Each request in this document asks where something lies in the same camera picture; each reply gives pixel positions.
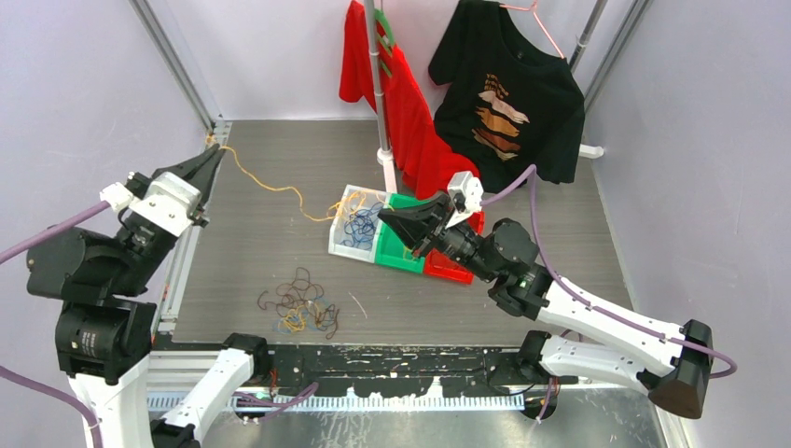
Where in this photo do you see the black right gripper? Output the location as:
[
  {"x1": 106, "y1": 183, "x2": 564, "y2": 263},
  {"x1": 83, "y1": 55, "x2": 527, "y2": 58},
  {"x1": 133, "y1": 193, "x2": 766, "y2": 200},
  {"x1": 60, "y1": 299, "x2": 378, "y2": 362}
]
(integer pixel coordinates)
[{"x1": 379, "y1": 192, "x2": 499, "y2": 283}]

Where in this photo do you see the yellow cable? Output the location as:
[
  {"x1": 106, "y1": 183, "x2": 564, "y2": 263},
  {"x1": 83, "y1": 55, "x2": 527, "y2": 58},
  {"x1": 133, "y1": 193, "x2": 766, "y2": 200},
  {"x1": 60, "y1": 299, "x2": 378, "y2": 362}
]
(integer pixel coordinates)
[{"x1": 206, "y1": 134, "x2": 387, "y2": 224}]

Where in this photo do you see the blue cable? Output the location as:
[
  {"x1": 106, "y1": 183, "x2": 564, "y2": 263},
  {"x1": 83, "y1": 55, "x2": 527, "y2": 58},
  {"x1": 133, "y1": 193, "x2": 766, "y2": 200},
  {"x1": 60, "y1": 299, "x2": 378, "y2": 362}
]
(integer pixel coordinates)
[{"x1": 340, "y1": 201, "x2": 387, "y2": 252}]

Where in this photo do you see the multicolour cable bundle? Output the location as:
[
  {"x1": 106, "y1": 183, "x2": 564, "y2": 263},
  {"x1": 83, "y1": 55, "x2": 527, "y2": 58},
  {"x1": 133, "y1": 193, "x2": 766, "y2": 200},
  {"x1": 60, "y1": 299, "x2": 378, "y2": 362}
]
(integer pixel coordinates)
[{"x1": 256, "y1": 267, "x2": 341, "y2": 342}]

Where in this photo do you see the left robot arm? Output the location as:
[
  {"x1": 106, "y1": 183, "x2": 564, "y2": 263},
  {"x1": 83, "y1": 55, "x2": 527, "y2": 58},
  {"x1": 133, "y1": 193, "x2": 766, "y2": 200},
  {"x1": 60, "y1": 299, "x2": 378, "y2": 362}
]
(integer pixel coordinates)
[{"x1": 25, "y1": 144, "x2": 272, "y2": 447}]

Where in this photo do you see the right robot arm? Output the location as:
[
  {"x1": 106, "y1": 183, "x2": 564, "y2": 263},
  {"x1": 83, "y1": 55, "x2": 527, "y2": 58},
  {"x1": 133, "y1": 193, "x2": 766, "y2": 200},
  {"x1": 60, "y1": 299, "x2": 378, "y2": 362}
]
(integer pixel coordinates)
[{"x1": 379, "y1": 193, "x2": 714, "y2": 419}]

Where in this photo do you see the green plastic bin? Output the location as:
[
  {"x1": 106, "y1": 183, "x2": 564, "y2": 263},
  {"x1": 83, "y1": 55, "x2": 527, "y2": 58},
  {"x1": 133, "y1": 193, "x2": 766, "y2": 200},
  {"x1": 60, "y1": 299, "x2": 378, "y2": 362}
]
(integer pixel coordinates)
[{"x1": 375, "y1": 193, "x2": 425, "y2": 274}]

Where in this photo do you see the red plastic bin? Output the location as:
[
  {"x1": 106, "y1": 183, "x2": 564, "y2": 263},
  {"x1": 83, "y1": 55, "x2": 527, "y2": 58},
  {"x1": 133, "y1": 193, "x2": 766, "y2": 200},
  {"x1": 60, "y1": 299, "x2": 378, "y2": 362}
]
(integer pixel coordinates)
[{"x1": 423, "y1": 212, "x2": 485, "y2": 285}]

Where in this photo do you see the white plastic bin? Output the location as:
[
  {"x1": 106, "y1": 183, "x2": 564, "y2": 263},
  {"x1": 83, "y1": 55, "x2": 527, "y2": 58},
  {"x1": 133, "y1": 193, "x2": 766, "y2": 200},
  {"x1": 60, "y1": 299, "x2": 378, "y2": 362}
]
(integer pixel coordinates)
[{"x1": 327, "y1": 185, "x2": 390, "y2": 263}]

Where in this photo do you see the red t-shirt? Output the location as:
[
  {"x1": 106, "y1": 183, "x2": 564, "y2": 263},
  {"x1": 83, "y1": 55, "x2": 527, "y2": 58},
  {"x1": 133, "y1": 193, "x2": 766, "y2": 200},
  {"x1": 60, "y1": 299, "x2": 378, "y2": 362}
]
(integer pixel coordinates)
[{"x1": 339, "y1": 1, "x2": 479, "y2": 199}]

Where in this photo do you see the metal clothes stand pole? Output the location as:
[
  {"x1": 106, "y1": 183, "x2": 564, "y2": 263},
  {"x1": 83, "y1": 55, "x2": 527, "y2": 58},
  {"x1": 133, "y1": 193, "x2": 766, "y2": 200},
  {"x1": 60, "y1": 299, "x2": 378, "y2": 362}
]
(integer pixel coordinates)
[{"x1": 363, "y1": 0, "x2": 398, "y2": 193}]

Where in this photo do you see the black printed t-shirt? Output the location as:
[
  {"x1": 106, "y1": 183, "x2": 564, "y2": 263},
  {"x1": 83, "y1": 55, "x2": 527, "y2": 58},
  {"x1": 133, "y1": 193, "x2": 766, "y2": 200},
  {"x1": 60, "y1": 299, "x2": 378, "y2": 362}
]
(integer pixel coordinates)
[{"x1": 427, "y1": 1, "x2": 585, "y2": 193}]

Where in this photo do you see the green clothes hanger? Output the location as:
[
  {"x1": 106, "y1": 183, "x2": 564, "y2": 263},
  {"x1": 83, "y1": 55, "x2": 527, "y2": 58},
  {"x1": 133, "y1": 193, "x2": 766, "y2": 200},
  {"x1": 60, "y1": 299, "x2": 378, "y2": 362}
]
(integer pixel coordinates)
[{"x1": 374, "y1": 8, "x2": 396, "y2": 77}]

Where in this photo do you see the pink clothes hanger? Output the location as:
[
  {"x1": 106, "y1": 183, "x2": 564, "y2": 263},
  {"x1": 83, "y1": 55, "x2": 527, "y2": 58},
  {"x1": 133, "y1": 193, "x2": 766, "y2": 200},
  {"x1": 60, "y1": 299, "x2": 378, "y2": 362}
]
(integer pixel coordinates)
[{"x1": 499, "y1": 0, "x2": 565, "y2": 60}]

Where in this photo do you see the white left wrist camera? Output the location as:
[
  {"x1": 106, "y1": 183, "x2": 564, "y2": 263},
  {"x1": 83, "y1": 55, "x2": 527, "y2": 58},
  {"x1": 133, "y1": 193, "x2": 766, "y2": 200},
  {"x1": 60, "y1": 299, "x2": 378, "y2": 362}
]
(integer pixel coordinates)
[{"x1": 100, "y1": 173, "x2": 201, "y2": 237}]

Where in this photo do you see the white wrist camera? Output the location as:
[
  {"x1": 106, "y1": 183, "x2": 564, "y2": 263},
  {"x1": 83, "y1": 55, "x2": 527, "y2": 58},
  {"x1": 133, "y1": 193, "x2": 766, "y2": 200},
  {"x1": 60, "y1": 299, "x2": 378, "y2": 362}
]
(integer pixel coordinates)
[
  {"x1": 446, "y1": 171, "x2": 484, "y2": 229},
  {"x1": 100, "y1": 173, "x2": 201, "y2": 237}
]

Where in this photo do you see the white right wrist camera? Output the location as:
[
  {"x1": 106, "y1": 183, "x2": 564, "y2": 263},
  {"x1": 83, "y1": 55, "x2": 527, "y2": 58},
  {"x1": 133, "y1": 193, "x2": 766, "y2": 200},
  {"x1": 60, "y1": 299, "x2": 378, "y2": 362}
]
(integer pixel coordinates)
[{"x1": 446, "y1": 171, "x2": 484, "y2": 229}]

